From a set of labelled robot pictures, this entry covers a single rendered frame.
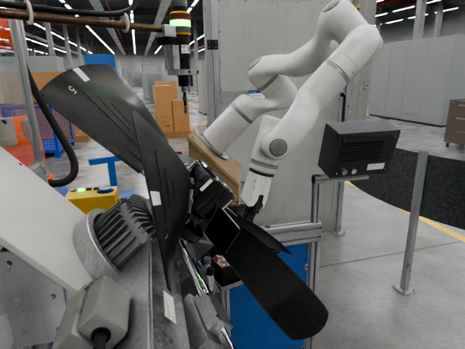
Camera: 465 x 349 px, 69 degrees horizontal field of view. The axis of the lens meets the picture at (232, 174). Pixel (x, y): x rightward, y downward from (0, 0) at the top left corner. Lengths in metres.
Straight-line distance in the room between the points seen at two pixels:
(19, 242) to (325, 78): 0.78
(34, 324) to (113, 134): 0.39
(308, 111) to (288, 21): 1.93
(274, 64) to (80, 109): 0.83
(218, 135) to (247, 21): 1.44
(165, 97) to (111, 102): 7.59
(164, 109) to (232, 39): 5.80
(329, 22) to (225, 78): 1.58
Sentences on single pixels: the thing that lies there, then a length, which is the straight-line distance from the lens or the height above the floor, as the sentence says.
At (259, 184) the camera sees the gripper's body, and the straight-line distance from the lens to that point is 0.96.
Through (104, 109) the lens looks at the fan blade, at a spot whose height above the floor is 1.38.
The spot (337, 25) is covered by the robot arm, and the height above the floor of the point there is 1.57.
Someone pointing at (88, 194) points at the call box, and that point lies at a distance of 1.21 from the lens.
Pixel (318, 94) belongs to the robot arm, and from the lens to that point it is 0.97.
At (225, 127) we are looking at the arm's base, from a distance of 1.40.
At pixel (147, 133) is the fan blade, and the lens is 0.45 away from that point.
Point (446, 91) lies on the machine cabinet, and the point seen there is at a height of 0.92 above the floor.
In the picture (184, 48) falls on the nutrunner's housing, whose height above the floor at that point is 1.50.
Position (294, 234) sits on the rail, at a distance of 1.38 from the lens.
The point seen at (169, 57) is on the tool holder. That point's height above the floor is 1.48.
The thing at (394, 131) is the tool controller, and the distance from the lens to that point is 1.41.
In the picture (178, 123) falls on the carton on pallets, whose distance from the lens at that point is 8.39.
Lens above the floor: 1.44
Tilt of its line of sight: 16 degrees down
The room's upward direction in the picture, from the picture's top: 1 degrees counter-clockwise
